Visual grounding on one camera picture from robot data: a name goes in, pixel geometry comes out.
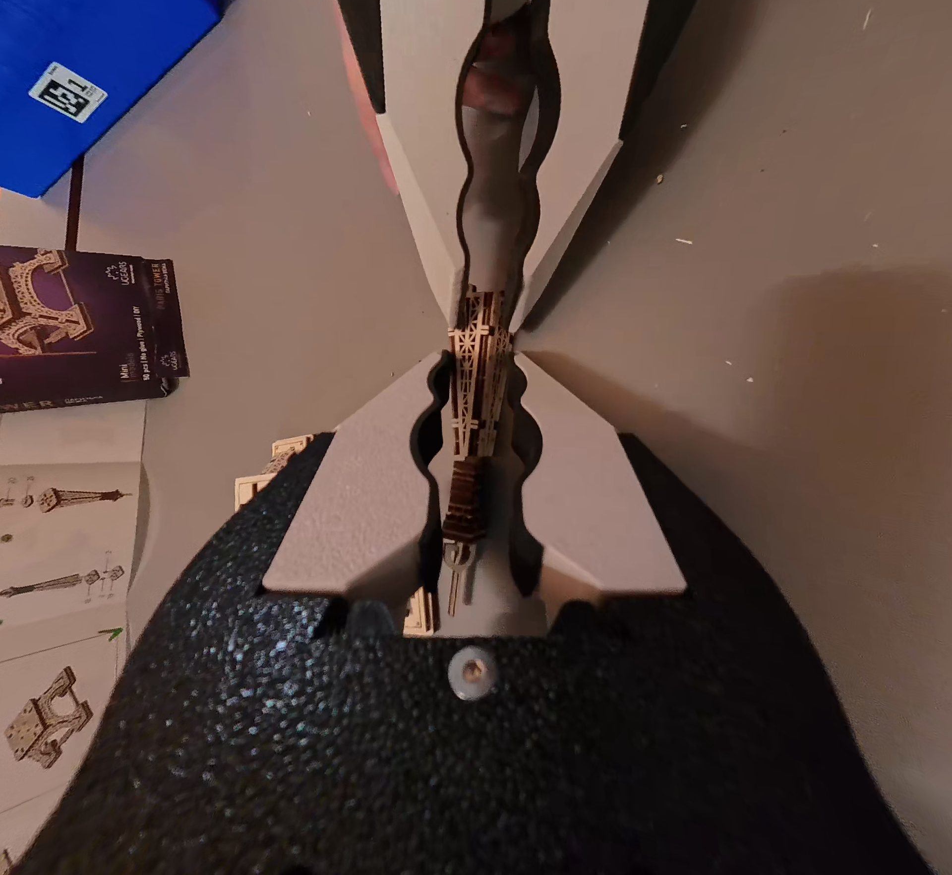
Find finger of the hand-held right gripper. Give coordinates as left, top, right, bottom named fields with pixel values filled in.
left=374, top=0, right=495, bottom=318
left=513, top=0, right=666, bottom=333

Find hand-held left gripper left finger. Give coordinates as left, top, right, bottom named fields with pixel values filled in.
left=262, top=350, right=453, bottom=597

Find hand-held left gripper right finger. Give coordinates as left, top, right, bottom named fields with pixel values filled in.
left=509, top=352, right=687, bottom=626

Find wooden tower spire assembly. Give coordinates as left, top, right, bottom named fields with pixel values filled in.
left=440, top=285, right=516, bottom=619

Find grey desk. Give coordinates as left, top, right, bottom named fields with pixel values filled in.
left=0, top=0, right=952, bottom=875

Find wooden tower base model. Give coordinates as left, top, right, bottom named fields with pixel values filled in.
left=234, top=435, right=315, bottom=513

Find wooden part sheet long slots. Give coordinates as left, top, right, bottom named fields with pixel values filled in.
left=402, top=588, right=440, bottom=640

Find blue bin with tag sticker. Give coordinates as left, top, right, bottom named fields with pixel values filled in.
left=0, top=0, right=224, bottom=200

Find assembly diagram instruction sheet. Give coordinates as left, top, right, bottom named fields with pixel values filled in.
left=0, top=399, right=150, bottom=869

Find dark purple model kit box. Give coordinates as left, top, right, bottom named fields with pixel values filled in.
left=0, top=244, right=191, bottom=416

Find black cable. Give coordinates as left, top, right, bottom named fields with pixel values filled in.
left=63, top=153, right=86, bottom=252

